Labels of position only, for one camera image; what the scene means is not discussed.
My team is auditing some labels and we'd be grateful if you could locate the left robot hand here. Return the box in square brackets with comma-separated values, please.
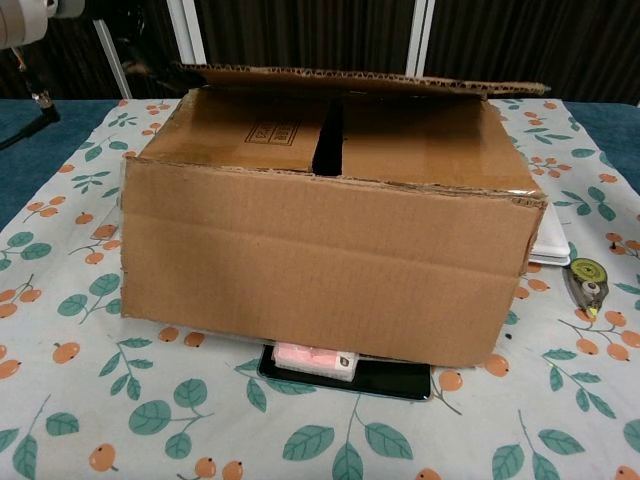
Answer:
[122, 58, 174, 77]

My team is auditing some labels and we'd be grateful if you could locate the brown cardboard shipping box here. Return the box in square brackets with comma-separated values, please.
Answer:
[119, 60, 551, 369]

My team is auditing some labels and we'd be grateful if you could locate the pink tissue pack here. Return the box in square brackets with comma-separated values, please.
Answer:
[272, 342, 359, 381]

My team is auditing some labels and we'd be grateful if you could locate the floral fruit print tablecloth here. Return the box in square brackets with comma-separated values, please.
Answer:
[0, 97, 640, 480]

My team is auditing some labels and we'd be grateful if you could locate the black smartphone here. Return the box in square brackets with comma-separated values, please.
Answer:
[256, 343, 433, 402]

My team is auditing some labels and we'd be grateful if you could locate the white plastic case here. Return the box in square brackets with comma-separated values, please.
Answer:
[528, 204, 572, 266]

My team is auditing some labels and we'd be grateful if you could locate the green correction tape dispenser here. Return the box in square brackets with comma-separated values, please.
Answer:
[563, 257, 609, 321]

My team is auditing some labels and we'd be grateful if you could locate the thin grey frame post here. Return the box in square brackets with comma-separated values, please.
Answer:
[92, 19, 134, 100]

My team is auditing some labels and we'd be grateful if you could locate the white frame post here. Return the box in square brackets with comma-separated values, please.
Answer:
[405, 0, 435, 76]
[167, 0, 206, 66]

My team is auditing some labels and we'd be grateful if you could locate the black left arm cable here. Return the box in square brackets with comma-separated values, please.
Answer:
[0, 47, 62, 151]

